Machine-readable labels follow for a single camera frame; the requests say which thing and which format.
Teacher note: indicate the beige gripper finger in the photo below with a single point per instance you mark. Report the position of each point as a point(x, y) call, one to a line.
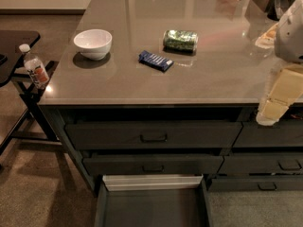
point(283, 88)

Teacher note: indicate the blue rxbar blueberry bar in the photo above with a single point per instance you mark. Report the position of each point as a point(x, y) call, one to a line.
point(155, 61)

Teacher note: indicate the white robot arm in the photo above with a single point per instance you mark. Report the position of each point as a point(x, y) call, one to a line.
point(288, 44)

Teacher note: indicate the snack bags in drawer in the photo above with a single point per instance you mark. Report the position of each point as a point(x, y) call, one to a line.
point(296, 113)

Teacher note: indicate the top right grey drawer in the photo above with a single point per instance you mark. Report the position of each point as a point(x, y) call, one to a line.
point(286, 133)

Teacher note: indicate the grey drawer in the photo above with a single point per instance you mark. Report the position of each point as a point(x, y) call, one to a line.
point(152, 164)
point(263, 163)
point(286, 133)
point(153, 134)
point(269, 183)

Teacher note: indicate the middle right grey drawer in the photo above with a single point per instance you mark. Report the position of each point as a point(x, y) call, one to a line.
point(263, 163)

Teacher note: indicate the bottom right grey drawer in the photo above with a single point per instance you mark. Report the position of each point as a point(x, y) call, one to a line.
point(269, 183)

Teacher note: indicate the open bottom left drawer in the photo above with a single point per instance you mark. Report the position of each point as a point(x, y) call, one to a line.
point(153, 201)

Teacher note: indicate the middle left grey drawer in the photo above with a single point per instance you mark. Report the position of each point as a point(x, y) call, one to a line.
point(152, 164)

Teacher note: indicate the top left grey drawer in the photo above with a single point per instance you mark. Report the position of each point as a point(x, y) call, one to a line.
point(153, 134)

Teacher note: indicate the glass bowl with snacks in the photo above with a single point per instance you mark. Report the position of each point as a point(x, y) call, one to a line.
point(266, 40)

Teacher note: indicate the green soda can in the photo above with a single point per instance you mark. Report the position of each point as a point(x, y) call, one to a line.
point(180, 40)

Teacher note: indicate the white ceramic bowl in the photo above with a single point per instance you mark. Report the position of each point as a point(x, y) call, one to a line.
point(94, 44)

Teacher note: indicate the clear water bottle orange label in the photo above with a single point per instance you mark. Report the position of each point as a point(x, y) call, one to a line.
point(34, 66)

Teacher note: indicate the black side table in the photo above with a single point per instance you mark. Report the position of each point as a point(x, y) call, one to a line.
point(11, 63)

